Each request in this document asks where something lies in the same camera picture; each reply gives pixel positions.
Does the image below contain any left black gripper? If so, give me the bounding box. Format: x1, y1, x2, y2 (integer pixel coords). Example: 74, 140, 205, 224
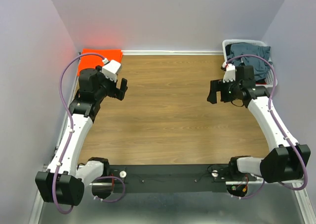
94, 65, 128, 100

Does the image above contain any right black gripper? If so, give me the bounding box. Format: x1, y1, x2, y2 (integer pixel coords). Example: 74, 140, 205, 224
206, 77, 241, 103

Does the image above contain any blue-grey t-shirt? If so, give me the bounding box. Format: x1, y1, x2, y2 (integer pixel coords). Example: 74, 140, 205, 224
225, 43, 272, 82

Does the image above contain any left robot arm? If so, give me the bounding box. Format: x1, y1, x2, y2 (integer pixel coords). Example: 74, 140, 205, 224
35, 62, 128, 207

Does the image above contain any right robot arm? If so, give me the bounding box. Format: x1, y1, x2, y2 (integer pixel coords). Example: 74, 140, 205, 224
207, 64, 311, 183

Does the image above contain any folded orange t-shirt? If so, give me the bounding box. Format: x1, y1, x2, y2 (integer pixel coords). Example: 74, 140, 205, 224
77, 48, 123, 76

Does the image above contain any red garment in basket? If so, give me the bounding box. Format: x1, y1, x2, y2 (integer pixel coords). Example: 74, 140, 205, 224
256, 82, 267, 86

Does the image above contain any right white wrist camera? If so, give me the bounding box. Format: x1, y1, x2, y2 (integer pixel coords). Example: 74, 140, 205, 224
222, 62, 236, 83

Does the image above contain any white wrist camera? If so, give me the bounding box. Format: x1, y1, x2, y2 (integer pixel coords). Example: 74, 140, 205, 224
101, 58, 122, 82
222, 62, 236, 83

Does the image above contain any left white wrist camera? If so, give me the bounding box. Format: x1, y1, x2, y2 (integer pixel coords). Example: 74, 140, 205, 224
101, 58, 122, 82

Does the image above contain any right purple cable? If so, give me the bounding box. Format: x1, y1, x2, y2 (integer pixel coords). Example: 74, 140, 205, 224
226, 55, 310, 190

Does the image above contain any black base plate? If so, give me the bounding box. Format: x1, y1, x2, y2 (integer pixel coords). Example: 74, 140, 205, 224
90, 164, 264, 199

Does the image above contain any aluminium rail frame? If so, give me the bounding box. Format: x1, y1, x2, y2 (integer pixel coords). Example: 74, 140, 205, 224
27, 51, 316, 224

